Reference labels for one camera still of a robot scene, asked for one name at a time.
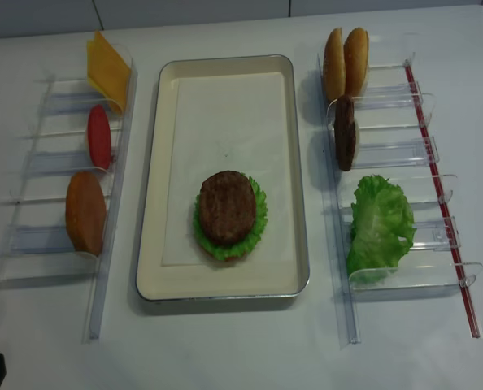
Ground yellow cheese slices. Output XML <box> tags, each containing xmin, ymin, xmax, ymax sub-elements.
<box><xmin>86</xmin><ymin>31</ymin><xmax>131</xmax><ymax>115</ymax></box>

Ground white paper tray liner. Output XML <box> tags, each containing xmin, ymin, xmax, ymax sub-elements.
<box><xmin>163</xmin><ymin>72</ymin><xmax>295</xmax><ymax>266</ymax></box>

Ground red tomato slice in rack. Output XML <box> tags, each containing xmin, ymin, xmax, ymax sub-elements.
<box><xmin>86</xmin><ymin>104</ymin><xmax>112</xmax><ymax>170</ymax></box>

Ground right clear acrylic rack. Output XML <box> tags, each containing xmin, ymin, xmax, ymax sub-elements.
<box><xmin>320</xmin><ymin>50</ymin><xmax>482</xmax><ymax>345</ymax></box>

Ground cream metal baking tray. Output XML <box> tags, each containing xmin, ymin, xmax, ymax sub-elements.
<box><xmin>136</xmin><ymin>54</ymin><xmax>310</xmax><ymax>301</ymax></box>

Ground green lettuce on bun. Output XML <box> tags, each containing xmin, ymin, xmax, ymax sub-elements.
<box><xmin>193</xmin><ymin>172</ymin><xmax>268</xmax><ymax>256</ymax></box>

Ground left top bun in rack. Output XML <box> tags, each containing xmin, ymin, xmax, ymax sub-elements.
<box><xmin>323</xmin><ymin>28</ymin><xmax>346</xmax><ymax>102</ymax></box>

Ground right top bun in rack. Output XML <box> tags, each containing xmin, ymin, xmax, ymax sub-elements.
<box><xmin>343</xmin><ymin>27</ymin><xmax>369</xmax><ymax>97</ymax></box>

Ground brown bun in left rack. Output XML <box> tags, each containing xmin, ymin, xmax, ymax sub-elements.
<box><xmin>65</xmin><ymin>171</ymin><xmax>107</xmax><ymax>256</ymax></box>

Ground clear acrylic rack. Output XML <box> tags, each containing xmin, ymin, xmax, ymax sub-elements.
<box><xmin>0</xmin><ymin>43</ymin><xmax>137</xmax><ymax>339</ymax></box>
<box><xmin>320</xmin><ymin>50</ymin><xmax>482</xmax><ymax>345</ymax></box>

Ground left clear acrylic rack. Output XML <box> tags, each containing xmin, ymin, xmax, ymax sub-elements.
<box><xmin>0</xmin><ymin>43</ymin><xmax>137</xmax><ymax>339</ymax></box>

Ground loose green lettuce leaf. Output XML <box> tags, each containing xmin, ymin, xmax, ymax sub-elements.
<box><xmin>346</xmin><ymin>175</ymin><xmax>416</xmax><ymax>284</ymax></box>

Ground brown meat patty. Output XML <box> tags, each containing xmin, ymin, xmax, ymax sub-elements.
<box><xmin>333</xmin><ymin>95</ymin><xmax>357</xmax><ymax>171</ymax></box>
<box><xmin>198</xmin><ymin>171</ymin><xmax>256</xmax><ymax>246</ymax></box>

